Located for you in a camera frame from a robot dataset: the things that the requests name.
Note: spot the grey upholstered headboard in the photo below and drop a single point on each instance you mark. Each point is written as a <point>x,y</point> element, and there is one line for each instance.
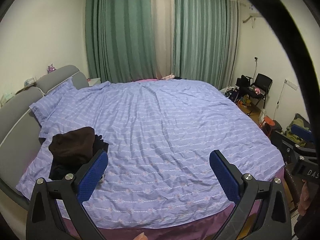
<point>62,75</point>

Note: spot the pink plush toy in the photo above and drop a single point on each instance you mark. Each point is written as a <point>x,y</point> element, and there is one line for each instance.
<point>257,90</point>

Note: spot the pale box on headboard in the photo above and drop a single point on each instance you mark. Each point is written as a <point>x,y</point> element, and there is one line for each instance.
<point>30,82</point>

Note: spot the purple patterned blanket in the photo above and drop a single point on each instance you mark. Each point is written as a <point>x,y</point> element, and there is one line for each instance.
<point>175,130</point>

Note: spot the purple toy figure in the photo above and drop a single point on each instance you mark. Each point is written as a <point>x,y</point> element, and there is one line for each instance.
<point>51,69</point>

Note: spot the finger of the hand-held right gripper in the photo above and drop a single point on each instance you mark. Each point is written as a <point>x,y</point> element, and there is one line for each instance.
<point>302,132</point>
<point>292,150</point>

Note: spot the white wall power strip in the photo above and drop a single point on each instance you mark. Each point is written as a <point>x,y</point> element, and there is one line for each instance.
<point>291,84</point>

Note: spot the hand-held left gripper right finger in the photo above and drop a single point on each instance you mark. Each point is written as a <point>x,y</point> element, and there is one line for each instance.
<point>225,177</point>

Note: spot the beige sheer curtain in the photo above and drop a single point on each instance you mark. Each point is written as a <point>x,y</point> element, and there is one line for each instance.
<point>162,30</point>

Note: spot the orange stool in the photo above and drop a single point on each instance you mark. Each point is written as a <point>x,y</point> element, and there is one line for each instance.
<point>268,122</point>

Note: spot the green cloth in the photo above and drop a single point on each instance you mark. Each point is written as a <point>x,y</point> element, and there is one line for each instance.
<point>297,122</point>

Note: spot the pink plush animal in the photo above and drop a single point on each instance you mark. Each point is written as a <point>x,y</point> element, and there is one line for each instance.
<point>167,76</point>

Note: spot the black chair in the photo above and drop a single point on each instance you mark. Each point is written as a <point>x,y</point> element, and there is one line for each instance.
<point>263,81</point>

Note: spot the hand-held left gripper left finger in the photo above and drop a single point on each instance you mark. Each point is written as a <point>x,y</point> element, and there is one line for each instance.
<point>92,177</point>

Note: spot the brown pants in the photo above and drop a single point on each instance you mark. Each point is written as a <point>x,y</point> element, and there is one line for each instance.
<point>72,145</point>

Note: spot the white air conditioner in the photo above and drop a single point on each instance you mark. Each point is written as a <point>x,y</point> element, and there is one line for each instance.
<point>253,11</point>

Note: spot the green curtain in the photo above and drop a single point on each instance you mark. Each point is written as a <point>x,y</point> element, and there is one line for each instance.
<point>120,30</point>
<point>200,35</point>

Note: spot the black backpack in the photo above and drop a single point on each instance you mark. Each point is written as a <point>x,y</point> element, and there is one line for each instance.
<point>277,125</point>

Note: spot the person's right hand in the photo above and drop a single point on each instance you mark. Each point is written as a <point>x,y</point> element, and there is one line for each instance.
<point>306,197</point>

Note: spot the colourful floor toys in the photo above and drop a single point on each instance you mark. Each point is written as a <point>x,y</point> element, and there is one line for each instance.
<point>244,101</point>

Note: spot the purple patterned pillow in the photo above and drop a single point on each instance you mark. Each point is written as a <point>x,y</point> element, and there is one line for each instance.
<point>50,105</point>

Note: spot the white plastic bag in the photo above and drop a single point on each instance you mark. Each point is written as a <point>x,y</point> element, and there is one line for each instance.
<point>262,115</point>

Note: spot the white nightstand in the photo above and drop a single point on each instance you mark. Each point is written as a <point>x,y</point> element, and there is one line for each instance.
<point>95,82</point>

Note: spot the black bag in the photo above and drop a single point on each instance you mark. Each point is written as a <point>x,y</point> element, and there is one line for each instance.
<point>243,82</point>

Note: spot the purple bed sheet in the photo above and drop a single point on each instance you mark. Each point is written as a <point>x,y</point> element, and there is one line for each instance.
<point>175,233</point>

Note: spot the pile of black clothes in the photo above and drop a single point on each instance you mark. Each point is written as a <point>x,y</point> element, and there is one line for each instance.
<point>60,171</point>

